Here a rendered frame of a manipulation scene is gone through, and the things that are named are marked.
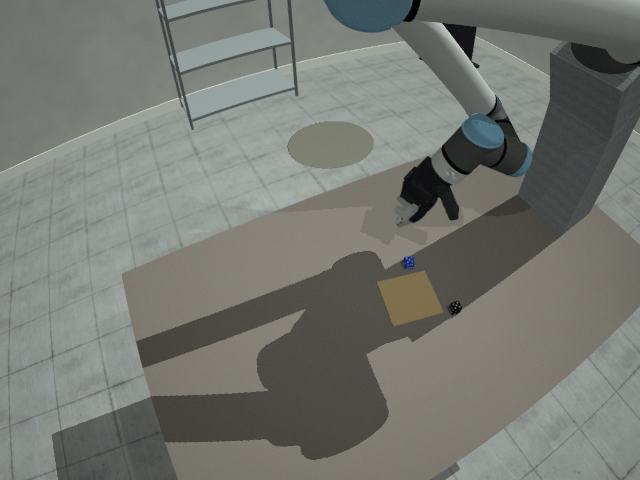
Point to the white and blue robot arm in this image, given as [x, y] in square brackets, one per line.
[487, 137]

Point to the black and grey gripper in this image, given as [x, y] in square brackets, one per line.
[418, 192]

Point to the tan mat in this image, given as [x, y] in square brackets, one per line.
[409, 298]

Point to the black die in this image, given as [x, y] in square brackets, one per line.
[455, 307]

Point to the blue die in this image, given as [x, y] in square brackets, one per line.
[409, 262]

